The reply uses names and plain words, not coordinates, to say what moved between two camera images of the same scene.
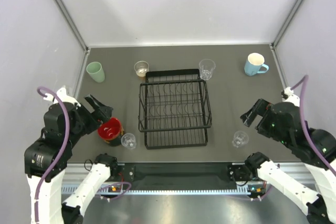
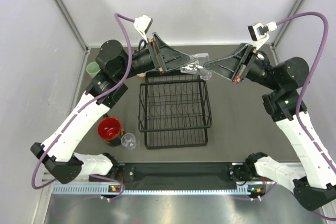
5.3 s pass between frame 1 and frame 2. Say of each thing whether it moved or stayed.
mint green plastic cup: stayed
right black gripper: moved
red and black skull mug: stayed
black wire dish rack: stayed
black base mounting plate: stayed
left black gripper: moved
